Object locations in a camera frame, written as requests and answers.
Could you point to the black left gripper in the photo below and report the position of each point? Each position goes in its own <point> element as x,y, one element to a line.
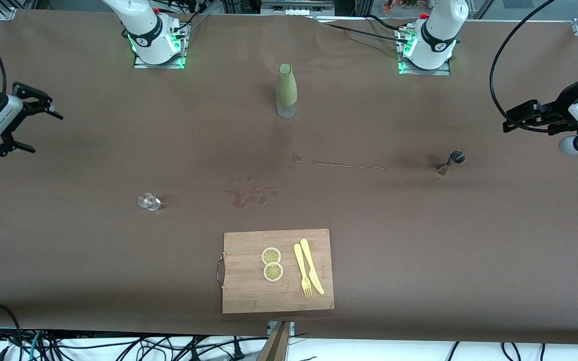
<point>560,108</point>

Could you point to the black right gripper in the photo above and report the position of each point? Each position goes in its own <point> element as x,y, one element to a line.
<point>24,97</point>

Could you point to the steel double jigger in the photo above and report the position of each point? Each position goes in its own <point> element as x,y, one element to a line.
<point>456,158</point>

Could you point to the clear glass beaker cup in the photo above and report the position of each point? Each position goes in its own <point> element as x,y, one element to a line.
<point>148,201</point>

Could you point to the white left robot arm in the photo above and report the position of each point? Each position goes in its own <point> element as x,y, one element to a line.
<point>437,30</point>

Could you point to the brown table cover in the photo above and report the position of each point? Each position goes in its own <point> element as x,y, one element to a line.
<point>118,260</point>

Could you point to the green sleeved glass bottle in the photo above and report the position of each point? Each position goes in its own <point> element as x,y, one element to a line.
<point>286,90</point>

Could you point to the grey power strip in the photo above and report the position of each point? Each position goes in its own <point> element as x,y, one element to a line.
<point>296,6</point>

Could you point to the yellow plastic knife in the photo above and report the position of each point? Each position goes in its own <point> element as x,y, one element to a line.
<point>311,265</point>

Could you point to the yellow plastic fork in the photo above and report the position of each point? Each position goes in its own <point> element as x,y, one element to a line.
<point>301,271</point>

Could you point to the lemon slice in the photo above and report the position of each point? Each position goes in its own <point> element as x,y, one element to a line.
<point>273,272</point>
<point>271,255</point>

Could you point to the bamboo cutting board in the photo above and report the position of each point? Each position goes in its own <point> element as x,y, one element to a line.
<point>249,296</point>

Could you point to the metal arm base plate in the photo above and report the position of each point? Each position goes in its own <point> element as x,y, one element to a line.
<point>168,65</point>
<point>442,72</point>

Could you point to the camera mount post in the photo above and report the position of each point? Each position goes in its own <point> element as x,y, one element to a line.
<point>276,346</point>

